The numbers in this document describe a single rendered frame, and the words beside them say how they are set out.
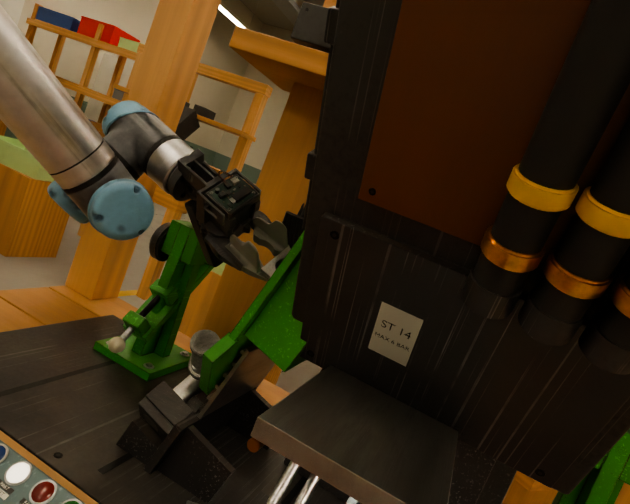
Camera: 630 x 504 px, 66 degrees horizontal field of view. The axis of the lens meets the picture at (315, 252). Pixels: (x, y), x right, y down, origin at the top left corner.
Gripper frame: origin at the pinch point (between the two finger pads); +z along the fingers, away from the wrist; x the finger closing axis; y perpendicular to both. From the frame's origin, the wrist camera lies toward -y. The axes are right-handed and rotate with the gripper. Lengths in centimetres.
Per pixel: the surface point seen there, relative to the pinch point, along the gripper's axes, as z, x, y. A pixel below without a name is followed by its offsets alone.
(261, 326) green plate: 5.0, -9.4, 3.5
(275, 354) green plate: 8.6, -10.4, 2.6
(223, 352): 4.0, -14.6, 2.2
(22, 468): -0.6, -36.9, 2.0
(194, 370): 1.2, -16.7, -5.7
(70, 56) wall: -668, 301, -498
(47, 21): -569, 234, -359
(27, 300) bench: -44, -23, -42
